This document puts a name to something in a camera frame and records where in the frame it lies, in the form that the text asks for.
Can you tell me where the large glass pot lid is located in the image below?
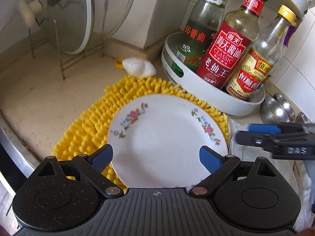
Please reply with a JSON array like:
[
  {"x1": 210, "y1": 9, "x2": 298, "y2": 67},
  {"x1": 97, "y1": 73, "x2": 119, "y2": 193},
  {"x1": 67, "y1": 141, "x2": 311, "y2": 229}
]
[{"x1": 90, "y1": 0, "x2": 137, "y2": 40}]

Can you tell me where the red label soy sauce bottle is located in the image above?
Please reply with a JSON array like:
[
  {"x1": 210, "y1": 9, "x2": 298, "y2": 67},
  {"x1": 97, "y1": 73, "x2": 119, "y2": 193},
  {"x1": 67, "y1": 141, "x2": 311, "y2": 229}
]
[{"x1": 195, "y1": 0, "x2": 272, "y2": 89}]

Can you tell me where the yellow chenille mat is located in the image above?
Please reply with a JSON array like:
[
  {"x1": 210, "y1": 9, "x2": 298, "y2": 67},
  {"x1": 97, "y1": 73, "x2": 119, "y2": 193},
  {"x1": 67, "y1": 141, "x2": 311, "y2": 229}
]
[{"x1": 50, "y1": 75, "x2": 230, "y2": 190}]

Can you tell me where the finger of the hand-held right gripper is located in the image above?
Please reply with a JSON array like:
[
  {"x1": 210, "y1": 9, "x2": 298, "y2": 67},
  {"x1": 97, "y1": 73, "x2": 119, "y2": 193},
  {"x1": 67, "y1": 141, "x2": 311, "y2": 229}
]
[
  {"x1": 236, "y1": 131, "x2": 278, "y2": 153},
  {"x1": 248, "y1": 122, "x2": 315, "y2": 136}
]

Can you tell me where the white towel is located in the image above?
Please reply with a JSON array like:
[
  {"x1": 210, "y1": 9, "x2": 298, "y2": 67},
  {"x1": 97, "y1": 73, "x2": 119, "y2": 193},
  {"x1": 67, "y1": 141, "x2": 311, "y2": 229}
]
[{"x1": 295, "y1": 162, "x2": 315, "y2": 214}]

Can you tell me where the white two-tier condiment rack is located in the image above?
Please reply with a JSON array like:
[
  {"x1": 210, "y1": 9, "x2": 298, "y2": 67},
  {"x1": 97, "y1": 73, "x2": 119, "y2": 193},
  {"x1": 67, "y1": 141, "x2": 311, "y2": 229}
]
[{"x1": 161, "y1": 0, "x2": 309, "y2": 117}]

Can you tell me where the green glass bottle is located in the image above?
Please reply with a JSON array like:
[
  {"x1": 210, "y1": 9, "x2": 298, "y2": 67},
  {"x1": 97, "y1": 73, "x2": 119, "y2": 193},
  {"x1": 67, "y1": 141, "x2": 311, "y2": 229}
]
[{"x1": 176, "y1": 0, "x2": 229, "y2": 73}]

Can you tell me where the white lid with cream knob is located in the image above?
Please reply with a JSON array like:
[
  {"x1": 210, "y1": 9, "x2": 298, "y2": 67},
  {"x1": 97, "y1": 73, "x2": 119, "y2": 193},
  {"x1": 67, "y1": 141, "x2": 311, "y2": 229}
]
[{"x1": 0, "y1": 0, "x2": 43, "y2": 54}]

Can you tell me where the yellow cap vinegar bottle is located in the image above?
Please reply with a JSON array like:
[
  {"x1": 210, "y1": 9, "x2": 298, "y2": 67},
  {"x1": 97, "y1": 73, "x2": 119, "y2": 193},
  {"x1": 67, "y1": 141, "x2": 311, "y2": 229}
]
[{"x1": 225, "y1": 5, "x2": 299, "y2": 101}]

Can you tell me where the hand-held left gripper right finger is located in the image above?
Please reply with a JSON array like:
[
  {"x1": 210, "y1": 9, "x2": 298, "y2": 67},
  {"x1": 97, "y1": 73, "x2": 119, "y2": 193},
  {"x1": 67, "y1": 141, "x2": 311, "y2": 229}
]
[{"x1": 188, "y1": 146, "x2": 277, "y2": 195}]

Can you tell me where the stainless steel sink rim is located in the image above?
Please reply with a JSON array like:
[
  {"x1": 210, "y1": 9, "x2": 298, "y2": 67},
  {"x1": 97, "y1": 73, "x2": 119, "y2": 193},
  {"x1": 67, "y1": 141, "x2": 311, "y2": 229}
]
[{"x1": 0, "y1": 118, "x2": 42, "y2": 202}]

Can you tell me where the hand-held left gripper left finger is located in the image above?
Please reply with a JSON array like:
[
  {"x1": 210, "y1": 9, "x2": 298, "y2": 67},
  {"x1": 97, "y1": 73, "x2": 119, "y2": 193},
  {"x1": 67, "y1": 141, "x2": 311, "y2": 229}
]
[{"x1": 37, "y1": 144, "x2": 125, "y2": 198}]

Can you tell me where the white floral plate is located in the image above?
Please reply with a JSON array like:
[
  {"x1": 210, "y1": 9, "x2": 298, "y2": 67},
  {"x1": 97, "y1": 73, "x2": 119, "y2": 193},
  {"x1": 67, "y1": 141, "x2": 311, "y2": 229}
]
[{"x1": 107, "y1": 95, "x2": 228, "y2": 188}]

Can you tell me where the stainless steel bowl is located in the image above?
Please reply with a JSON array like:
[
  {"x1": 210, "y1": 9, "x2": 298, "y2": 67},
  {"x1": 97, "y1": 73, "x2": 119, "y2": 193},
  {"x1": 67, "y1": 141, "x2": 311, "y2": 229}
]
[
  {"x1": 275, "y1": 93, "x2": 296, "y2": 118},
  {"x1": 295, "y1": 112, "x2": 312, "y2": 124},
  {"x1": 260, "y1": 96, "x2": 291, "y2": 123}
]

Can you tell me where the wire lid rack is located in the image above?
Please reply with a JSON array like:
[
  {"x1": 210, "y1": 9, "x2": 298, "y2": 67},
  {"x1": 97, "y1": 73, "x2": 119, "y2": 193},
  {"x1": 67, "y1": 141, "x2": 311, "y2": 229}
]
[{"x1": 28, "y1": 0, "x2": 105, "y2": 79}]

